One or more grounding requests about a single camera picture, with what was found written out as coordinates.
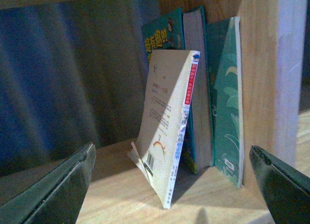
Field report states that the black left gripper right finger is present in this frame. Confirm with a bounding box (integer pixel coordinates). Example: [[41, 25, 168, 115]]
[[249, 145, 310, 224]]

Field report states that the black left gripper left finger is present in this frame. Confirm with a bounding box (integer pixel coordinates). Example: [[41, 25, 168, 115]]
[[0, 142, 96, 224]]

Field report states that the white paperback book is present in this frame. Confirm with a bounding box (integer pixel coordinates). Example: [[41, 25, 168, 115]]
[[128, 49, 200, 209]]

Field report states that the wooden shelf unit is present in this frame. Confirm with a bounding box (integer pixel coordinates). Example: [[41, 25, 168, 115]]
[[0, 0, 308, 224]]

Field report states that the thin green leaf-pattern book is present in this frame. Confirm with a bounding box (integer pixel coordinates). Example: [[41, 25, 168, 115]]
[[207, 16, 244, 189]]

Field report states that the thick teal hardcover book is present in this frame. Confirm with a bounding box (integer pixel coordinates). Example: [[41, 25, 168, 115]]
[[141, 5, 213, 174]]

